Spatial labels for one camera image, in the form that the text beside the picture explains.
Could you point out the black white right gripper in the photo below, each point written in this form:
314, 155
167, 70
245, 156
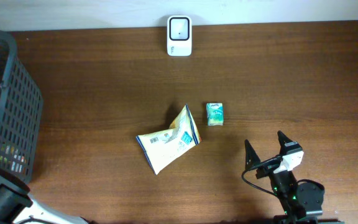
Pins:
252, 158

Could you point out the yellow white snack bag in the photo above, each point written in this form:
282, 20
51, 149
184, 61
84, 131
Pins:
162, 147

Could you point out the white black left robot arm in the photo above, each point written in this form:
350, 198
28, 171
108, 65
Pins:
17, 205

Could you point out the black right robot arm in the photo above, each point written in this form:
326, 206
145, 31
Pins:
302, 199

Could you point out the white barcode scanner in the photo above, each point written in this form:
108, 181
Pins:
179, 36

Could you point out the small green tissue pack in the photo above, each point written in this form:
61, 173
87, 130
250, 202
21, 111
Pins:
215, 114

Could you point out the dark grey plastic basket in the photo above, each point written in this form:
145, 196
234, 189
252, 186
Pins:
21, 104

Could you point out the colourful items inside basket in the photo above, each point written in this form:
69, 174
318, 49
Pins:
12, 159

